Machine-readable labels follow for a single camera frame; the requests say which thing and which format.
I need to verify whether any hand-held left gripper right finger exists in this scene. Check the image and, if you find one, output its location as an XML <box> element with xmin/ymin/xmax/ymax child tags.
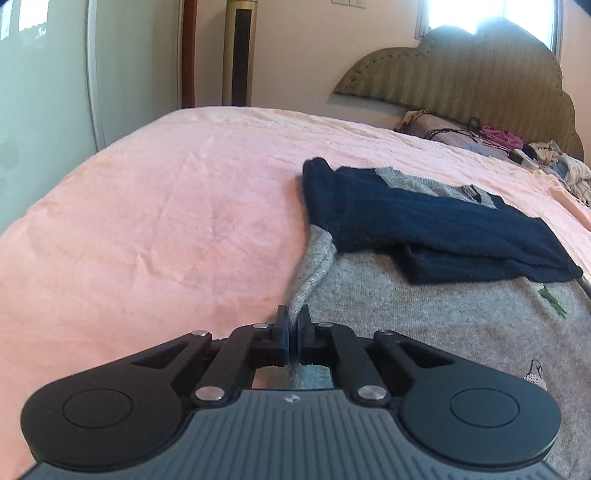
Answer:
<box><xmin>299</xmin><ymin>306</ymin><xmax>459</xmax><ymax>408</ymax></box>

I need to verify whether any gold tower fan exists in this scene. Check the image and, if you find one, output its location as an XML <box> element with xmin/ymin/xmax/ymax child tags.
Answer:
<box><xmin>222</xmin><ymin>0</ymin><xmax>254</xmax><ymax>108</ymax></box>

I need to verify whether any striped pillow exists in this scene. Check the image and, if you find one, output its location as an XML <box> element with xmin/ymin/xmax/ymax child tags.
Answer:
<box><xmin>396</xmin><ymin>110</ymin><xmax>513</xmax><ymax>158</ymax></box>

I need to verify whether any grey and navy sweater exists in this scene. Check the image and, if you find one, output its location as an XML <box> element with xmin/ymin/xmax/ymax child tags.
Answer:
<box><xmin>256</xmin><ymin>157</ymin><xmax>591</xmax><ymax>480</ymax></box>

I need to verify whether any glossy white wardrobe door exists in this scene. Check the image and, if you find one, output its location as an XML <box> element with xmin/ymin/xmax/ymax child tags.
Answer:
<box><xmin>0</xmin><ymin>0</ymin><xmax>184</xmax><ymax>234</ymax></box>

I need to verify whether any magenta cloth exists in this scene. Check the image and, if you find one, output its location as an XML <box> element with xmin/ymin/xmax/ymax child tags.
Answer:
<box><xmin>479</xmin><ymin>126</ymin><xmax>523</xmax><ymax>147</ymax></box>

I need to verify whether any red-brown wooden door frame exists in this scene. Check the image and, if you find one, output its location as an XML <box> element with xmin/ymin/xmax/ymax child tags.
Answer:
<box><xmin>182</xmin><ymin>0</ymin><xmax>198</xmax><ymax>110</ymax></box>

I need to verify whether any olive padded headboard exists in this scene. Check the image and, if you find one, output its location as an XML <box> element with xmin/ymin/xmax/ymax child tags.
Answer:
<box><xmin>332</xmin><ymin>25</ymin><xmax>585</xmax><ymax>160</ymax></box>

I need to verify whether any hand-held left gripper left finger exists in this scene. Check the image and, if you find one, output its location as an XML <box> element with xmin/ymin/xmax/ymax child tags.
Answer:
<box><xmin>130</xmin><ymin>305</ymin><xmax>291</xmax><ymax>408</ymax></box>

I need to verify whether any bright window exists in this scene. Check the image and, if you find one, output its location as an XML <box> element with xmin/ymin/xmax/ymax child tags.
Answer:
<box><xmin>417</xmin><ymin>0</ymin><xmax>563</xmax><ymax>49</ymax></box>

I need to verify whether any black cord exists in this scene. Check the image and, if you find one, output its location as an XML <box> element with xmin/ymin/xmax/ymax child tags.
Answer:
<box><xmin>424</xmin><ymin>117</ymin><xmax>514</xmax><ymax>154</ymax></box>

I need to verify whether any pink bed sheet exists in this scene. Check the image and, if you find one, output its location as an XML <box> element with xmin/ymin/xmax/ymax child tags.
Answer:
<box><xmin>0</xmin><ymin>107</ymin><xmax>591</xmax><ymax>462</ymax></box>

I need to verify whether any pile of light clothes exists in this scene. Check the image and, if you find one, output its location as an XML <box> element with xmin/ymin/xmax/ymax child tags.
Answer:
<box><xmin>529</xmin><ymin>140</ymin><xmax>591</xmax><ymax>205</ymax></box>

